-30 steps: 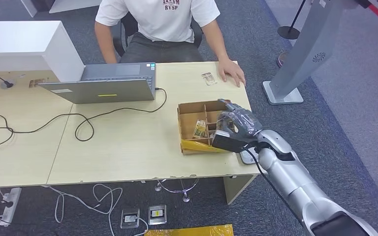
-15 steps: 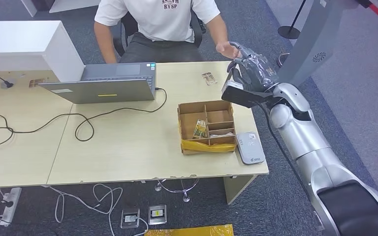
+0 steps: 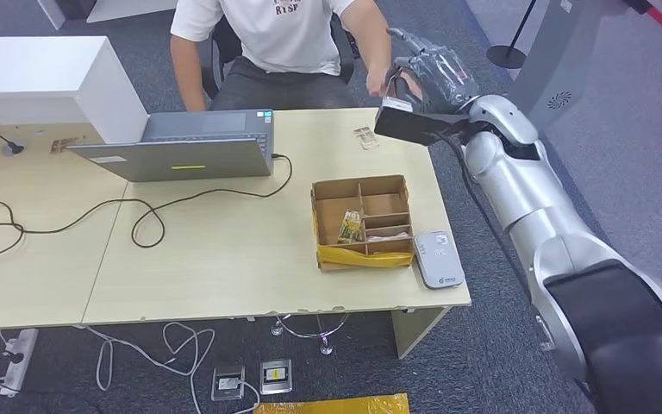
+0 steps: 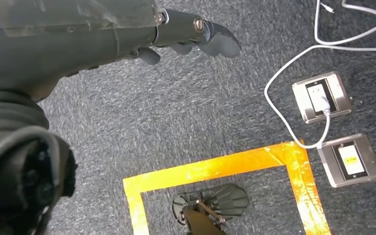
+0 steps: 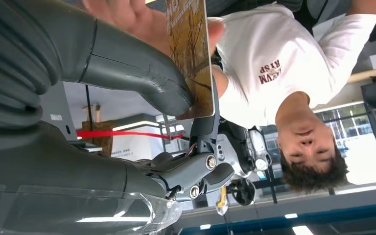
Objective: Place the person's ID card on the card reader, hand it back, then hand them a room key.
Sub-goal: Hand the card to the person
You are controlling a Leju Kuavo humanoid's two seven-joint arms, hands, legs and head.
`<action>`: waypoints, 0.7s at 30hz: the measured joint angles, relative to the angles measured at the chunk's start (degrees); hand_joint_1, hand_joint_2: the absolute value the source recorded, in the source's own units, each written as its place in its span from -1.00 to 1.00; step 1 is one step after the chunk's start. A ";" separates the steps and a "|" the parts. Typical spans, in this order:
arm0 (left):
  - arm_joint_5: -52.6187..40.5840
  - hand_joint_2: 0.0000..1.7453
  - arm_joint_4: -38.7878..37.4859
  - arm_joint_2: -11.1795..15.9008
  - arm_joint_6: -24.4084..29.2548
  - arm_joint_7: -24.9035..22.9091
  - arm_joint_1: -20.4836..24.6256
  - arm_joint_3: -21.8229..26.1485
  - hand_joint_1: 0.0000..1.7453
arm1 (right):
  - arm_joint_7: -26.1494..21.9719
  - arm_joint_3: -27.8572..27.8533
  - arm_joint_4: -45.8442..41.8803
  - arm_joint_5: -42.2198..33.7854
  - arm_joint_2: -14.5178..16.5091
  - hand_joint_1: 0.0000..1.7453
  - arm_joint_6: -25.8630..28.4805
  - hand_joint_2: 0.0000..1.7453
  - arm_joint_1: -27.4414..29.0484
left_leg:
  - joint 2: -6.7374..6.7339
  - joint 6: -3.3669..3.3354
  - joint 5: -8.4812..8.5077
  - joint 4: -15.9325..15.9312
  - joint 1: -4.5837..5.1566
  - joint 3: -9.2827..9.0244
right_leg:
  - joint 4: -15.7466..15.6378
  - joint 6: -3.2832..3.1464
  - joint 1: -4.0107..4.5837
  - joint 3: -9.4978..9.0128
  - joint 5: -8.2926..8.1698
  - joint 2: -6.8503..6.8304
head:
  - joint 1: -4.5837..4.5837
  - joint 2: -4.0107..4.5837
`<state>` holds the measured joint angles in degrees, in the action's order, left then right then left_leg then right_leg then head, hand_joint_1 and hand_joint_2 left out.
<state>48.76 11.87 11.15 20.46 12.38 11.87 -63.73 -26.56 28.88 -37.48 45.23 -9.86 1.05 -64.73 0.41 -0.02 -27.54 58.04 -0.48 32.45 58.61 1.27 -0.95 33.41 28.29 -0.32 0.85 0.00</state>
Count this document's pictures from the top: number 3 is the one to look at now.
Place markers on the person's left hand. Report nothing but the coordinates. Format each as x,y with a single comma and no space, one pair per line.
376,80

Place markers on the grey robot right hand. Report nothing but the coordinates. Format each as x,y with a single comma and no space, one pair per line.
445,80

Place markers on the person's left forearm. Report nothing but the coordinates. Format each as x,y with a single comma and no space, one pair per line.
374,43

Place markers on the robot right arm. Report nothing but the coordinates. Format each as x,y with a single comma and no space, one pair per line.
536,205

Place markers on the person's right forearm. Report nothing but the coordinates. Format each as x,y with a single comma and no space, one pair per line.
189,91

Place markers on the white card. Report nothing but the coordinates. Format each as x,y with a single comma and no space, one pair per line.
391,235

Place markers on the grey card reader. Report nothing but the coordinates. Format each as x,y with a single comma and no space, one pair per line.
439,262

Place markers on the grey kiosk stand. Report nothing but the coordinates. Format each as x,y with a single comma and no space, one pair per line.
559,57

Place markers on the cardboard compartment box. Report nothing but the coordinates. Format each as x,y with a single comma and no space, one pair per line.
334,216

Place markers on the black office chair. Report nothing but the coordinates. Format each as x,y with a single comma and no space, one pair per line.
225,48

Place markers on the grey laptop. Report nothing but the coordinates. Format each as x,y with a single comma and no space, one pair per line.
188,163

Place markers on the beige desk side panel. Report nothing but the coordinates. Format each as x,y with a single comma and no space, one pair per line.
416,334

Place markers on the chrome stool base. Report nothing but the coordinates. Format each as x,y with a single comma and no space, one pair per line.
326,346

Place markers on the floor socket yellow label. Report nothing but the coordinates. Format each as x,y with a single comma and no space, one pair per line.
275,375

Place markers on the brown sticker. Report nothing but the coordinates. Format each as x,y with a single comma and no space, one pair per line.
65,145

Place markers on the yellow plastic sheet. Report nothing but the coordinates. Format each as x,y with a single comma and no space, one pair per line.
337,405

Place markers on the open floor socket box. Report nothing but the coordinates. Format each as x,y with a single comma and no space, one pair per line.
228,384

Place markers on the white desk partition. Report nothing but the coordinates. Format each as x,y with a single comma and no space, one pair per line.
34,74

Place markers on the black plug in grommet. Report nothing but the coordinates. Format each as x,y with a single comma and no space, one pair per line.
14,149

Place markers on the white power strip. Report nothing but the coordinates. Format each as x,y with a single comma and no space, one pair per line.
17,363

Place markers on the metal stanchion post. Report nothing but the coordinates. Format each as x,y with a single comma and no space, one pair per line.
505,57

